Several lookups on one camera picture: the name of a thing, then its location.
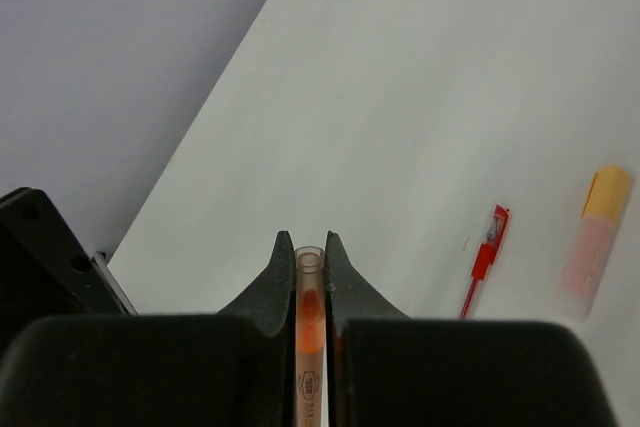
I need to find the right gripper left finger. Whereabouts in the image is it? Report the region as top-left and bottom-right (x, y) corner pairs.
(1, 231), (295, 426)

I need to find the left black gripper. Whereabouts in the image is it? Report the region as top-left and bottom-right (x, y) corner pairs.
(1, 187), (136, 347)

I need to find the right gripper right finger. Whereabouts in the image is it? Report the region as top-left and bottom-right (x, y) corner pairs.
(325, 233), (616, 426)

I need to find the orange highlighter pen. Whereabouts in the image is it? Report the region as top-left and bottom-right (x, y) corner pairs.
(555, 165), (633, 321)

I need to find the red thin pen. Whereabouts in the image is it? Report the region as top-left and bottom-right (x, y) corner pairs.
(459, 204), (511, 320)

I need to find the small orange pen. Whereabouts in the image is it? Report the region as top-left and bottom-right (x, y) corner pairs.
(295, 289), (326, 427)

